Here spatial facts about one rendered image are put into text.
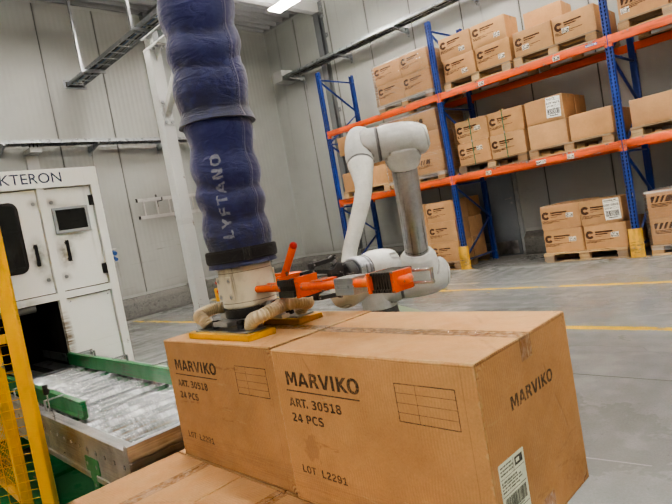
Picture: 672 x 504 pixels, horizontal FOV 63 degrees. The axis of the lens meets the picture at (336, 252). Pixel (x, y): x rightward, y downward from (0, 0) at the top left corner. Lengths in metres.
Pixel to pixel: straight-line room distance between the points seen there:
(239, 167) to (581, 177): 8.77
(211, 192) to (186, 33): 0.47
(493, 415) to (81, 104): 11.34
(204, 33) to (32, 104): 10.01
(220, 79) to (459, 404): 1.14
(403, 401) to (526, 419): 0.25
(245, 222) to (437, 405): 0.85
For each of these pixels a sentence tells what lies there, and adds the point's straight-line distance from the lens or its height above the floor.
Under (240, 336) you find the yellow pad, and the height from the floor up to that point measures 0.96.
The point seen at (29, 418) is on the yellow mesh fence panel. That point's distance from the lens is 2.77.
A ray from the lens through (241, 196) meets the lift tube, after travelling 1.68.
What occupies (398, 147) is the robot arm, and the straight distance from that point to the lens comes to 2.10.
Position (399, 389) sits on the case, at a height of 0.88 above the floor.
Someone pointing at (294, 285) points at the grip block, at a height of 1.08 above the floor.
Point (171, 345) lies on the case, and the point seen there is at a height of 0.93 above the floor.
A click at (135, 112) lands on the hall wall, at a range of 12.42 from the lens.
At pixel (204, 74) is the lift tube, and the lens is 1.73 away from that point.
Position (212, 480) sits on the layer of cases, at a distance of 1.81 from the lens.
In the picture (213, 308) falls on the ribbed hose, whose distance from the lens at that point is 1.90.
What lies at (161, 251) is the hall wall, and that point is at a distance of 12.06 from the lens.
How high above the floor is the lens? 1.24
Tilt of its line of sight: 3 degrees down
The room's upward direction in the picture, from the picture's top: 10 degrees counter-clockwise
